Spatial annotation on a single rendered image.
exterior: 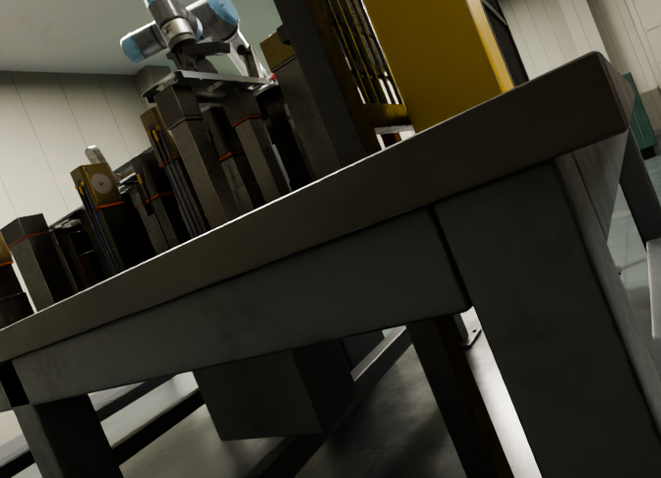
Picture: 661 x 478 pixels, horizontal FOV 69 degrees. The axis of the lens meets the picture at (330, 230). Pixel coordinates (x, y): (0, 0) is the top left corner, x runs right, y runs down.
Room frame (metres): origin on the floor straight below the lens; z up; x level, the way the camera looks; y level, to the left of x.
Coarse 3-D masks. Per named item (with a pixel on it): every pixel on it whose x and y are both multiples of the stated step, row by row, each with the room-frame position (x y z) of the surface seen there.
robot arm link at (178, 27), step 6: (168, 24) 1.22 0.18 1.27; (174, 24) 1.22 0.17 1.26; (180, 24) 1.23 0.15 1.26; (186, 24) 1.24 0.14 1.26; (162, 30) 1.23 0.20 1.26; (168, 30) 1.23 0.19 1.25; (174, 30) 1.22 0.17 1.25; (180, 30) 1.22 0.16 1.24; (186, 30) 1.23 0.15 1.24; (192, 30) 1.25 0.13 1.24; (162, 36) 1.25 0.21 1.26; (168, 36) 1.23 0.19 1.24; (174, 36) 1.22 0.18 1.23; (168, 42) 1.24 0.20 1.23
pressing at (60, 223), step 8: (264, 88) 1.09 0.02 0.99; (272, 88) 1.13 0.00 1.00; (256, 96) 1.15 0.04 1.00; (264, 96) 1.17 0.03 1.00; (264, 112) 1.31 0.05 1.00; (264, 120) 1.37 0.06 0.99; (128, 176) 1.39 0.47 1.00; (136, 176) 1.44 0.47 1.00; (120, 184) 1.46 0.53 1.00; (128, 184) 1.50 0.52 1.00; (80, 208) 1.51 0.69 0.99; (64, 216) 1.56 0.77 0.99; (72, 216) 1.64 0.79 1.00; (56, 224) 1.66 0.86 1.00; (64, 224) 1.70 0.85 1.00; (72, 224) 1.77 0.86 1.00
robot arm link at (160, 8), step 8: (144, 0) 1.26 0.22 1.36; (152, 0) 1.23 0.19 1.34; (160, 0) 1.22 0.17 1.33; (168, 0) 1.23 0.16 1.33; (176, 0) 1.26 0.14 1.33; (152, 8) 1.23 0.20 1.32; (160, 8) 1.22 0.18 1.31; (168, 8) 1.23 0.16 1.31; (176, 8) 1.24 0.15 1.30; (184, 8) 1.30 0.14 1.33; (152, 16) 1.24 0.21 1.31; (160, 16) 1.23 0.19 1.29; (168, 16) 1.22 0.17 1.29; (176, 16) 1.23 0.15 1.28; (184, 16) 1.26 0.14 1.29; (160, 24) 1.23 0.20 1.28
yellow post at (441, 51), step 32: (384, 0) 0.51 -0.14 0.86; (416, 0) 0.50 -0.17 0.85; (448, 0) 0.48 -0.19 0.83; (384, 32) 0.52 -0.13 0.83; (416, 32) 0.51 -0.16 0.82; (448, 32) 0.49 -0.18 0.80; (480, 32) 0.48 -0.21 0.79; (416, 64) 0.51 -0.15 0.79; (448, 64) 0.50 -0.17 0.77; (480, 64) 0.48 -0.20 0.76; (416, 96) 0.52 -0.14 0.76; (448, 96) 0.50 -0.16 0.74; (480, 96) 0.49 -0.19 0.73; (416, 128) 0.53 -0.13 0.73
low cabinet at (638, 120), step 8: (632, 80) 4.76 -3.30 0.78; (632, 88) 4.77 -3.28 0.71; (640, 104) 4.77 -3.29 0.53; (632, 112) 4.81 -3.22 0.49; (640, 112) 4.78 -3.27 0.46; (632, 120) 4.83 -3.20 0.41; (640, 120) 4.79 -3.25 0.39; (648, 120) 4.76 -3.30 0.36; (632, 128) 4.84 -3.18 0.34; (640, 128) 4.81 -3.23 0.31; (648, 128) 4.77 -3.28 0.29; (640, 136) 4.82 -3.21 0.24; (648, 136) 4.78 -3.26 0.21; (640, 144) 4.83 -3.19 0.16; (648, 144) 4.80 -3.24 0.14; (656, 144) 4.76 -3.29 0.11; (640, 152) 4.89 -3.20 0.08; (648, 152) 4.85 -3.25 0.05
